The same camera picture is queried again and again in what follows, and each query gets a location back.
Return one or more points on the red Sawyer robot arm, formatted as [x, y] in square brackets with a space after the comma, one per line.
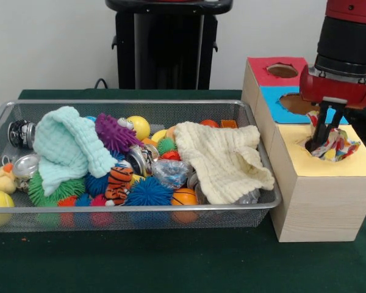
[347, 36]

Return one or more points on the yellow plush duck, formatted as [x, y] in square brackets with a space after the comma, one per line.
[3, 180]

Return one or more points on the small orange basketball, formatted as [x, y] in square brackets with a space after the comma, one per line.
[184, 196]

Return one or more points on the black and silver can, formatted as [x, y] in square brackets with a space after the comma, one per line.
[21, 134]

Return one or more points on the mint green cloth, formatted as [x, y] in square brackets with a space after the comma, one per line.
[64, 143]

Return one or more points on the green spiky ball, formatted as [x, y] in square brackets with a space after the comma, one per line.
[70, 189]

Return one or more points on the wooden box with three holes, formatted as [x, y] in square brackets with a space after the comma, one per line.
[320, 210]

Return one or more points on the cream knitted cloth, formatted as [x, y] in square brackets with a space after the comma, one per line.
[219, 155]

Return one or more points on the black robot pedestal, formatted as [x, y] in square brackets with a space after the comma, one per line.
[164, 55]

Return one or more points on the tiger plush toy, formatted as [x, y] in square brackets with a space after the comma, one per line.
[119, 183]

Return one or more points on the blue spiky ball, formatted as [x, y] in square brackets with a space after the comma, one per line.
[149, 192]

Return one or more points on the colourful printed cloth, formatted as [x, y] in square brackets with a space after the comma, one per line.
[338, 146]

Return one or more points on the purple spiky toy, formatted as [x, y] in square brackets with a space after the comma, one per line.
[116, 131]

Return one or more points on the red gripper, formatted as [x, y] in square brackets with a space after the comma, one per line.
[335, 90]

